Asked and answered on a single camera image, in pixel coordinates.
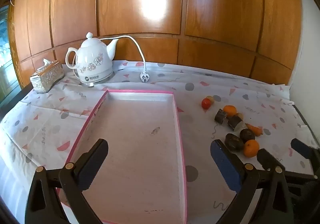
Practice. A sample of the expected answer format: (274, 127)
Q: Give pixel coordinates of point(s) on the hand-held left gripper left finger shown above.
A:
(92, 161)

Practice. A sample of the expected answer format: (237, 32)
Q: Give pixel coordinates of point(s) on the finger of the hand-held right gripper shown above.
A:
(302, 148)
(267, 159)

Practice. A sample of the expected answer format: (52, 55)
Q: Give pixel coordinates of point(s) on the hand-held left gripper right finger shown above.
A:
(225, 161)

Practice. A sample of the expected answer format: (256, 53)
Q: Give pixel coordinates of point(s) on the orange mandarin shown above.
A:
(230, 110)
(251, 148)

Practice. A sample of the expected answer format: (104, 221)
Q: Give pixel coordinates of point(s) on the dark brown kiwi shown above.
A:
(233, 142)

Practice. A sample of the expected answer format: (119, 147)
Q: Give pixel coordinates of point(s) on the dark passion fruit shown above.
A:
(247, 134)

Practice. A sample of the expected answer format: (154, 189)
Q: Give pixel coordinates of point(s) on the orange carrot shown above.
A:
(255, 129)

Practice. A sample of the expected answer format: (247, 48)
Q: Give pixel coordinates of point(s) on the dark brown cylinder piece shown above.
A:
(236, 124)
(220, 116)

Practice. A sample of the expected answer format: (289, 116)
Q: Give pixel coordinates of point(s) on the pink shallow box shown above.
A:
(135, 139)

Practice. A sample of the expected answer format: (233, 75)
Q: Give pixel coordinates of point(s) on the red tomato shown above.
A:
(206, 104)

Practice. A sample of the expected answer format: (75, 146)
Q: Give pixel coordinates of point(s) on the small yellow-green round fruit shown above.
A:
(212, 99)
(240, 115)

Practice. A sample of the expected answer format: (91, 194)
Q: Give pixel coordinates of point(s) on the silver embossed tissue box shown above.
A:
(47, 76)

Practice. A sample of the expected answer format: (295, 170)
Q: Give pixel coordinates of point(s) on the white patterned tablecloth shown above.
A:
(150, 83)

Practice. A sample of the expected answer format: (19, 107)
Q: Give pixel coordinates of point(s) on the white floral electric kettle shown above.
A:
(92, 58)

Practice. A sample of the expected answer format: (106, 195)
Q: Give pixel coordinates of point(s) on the window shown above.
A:
(5, 63)

